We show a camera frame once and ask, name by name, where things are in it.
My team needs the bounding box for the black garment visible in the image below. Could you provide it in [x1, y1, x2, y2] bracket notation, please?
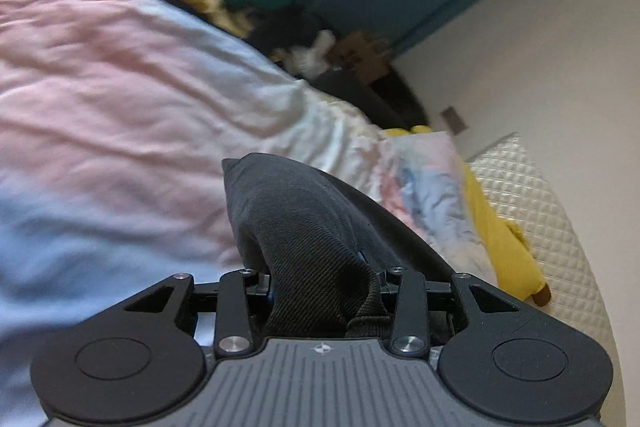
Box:
[222, 153, 454, 338]

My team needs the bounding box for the pastel pillow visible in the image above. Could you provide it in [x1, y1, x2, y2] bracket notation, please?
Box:
[385, 129, 498, 284]

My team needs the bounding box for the pastel bed sheet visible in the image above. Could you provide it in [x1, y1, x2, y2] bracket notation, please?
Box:
[1, 0, 392, 426]

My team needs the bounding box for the white quilted mattress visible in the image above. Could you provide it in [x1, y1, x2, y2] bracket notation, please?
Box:
[466, 132, 614, 333]

